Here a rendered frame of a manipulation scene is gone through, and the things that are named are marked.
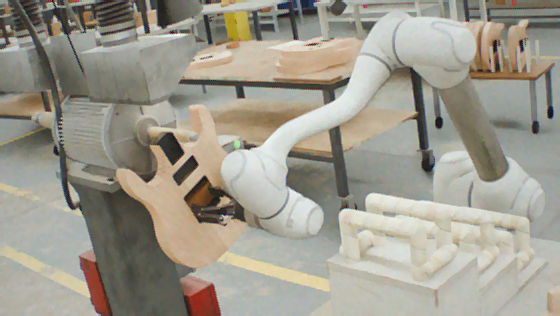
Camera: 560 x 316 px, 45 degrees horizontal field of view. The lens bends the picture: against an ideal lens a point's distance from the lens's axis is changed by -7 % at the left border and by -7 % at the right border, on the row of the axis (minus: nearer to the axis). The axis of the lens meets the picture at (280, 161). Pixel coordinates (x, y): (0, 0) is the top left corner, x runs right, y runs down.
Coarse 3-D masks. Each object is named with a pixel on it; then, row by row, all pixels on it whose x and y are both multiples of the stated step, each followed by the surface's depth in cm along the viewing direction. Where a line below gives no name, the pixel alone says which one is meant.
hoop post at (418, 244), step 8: (416, 240) 126; (424, 240) 126; (416, 248) 126; (424, 248) 126; (416, 256) 127; (424, 256) 127; (416, 264) 127; (416, 272) 128; (416, 280) 129; (424, 280) 128
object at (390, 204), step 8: (368, 200) 143; (376, 200) 142; (384, 200) 140; (392, 200) 139; (400, 200) 138; (408, 200) 137; (376, 208) 142; (384, 208) 140; (392, 208) 139; (400, 208) 137; (408, 208) 136; (416, 208) 134; (424, 208) 133; (432, 208) 132; (440, 208) 131; (448, 208) 132; (416, 216) 135; (424, 216) 133; (432, 216) 132; (440, 216) 131
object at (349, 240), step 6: (342, 222) 138; (342, 228) 138; (348, 228) 138; (354, 228) 138; (342, 234) 139; (348, 234) 138; (354, 234) 139; (342, 240) 140; (348, 240) 139; (354, 240) 139; (342, 246) 140; (348, 246) 139; (354, 246) 139; (348, 252) 140; (354, 252) 139; (348, 258) 140; (354, 258) 140; (360, 258) 141
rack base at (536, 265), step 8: (480, 248) 170; (528, 264) 158; (536, 264) 157; (544, 264) 157; (520, 272) 155; (528, 272) 154; (536, 272) 154; (520, 280) 152; (528, 280) 152; (520, 288) 149
